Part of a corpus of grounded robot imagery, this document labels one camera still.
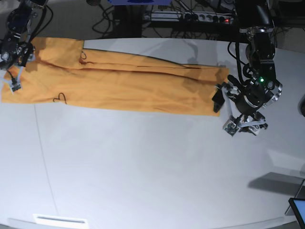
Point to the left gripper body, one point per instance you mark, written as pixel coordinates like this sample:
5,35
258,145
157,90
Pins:
251,98

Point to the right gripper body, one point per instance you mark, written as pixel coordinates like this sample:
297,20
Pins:
13,53

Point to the yellow T-shirt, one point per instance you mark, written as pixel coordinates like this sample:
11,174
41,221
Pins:
113,80

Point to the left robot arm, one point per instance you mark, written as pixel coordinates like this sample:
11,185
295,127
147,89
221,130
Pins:
255,21

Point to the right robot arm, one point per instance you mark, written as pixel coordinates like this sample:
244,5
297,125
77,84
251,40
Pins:
19,21

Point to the white power strip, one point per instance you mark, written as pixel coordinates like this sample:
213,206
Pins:
200,16

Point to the computer monitor with stand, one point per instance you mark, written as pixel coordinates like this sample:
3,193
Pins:
267,198

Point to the white paper label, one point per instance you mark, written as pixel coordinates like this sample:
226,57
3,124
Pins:
62,222

